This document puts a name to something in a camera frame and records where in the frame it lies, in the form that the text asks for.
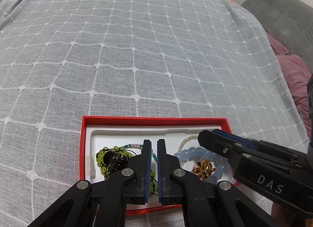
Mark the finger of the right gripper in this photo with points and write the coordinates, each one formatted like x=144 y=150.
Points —
x=234 y=137
x=223 y=146

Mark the grey checked bedspread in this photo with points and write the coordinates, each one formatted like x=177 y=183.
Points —
x=65 y=59

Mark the gold flower brooch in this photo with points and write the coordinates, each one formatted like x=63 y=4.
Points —
x=203 y=169

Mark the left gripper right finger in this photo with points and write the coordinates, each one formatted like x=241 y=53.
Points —
x=203 y=203

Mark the grey pillow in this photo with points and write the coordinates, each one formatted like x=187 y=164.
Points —
x=287 y=21

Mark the red jewelry box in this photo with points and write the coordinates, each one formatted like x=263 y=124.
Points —
x=98 y=132

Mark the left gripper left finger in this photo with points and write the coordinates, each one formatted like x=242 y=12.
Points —
x=102 y=203

